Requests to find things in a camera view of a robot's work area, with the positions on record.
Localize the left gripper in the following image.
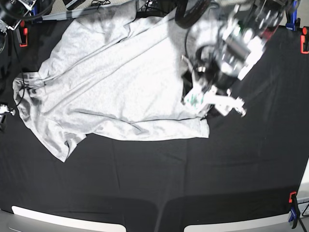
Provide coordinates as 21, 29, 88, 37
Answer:
181, 55, 247, 117

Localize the white t-shirt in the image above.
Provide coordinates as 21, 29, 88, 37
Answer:
13, 1, 219, 161

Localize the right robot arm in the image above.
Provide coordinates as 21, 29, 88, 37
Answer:
0, 0, 55, 53

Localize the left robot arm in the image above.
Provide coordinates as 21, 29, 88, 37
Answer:
182, 0, 298, 117

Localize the black table cloth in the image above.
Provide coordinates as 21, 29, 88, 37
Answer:
0, 20, 309, 232

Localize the blue clamp far right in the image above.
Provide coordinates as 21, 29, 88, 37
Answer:
285, 0, 301, 31

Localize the red clamp far right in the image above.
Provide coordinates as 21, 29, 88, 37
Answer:
300, 27, 309, 54

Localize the red blue clamp near right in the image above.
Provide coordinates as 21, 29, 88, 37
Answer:
288, 191, 299, 229

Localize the red clamp far left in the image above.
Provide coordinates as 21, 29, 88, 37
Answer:
15, 20, 28, 47

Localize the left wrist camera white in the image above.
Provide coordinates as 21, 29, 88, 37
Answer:
183, 89, 205, 110

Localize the dark braided cable bundle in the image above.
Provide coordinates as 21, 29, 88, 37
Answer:
173, 0, 212, 29

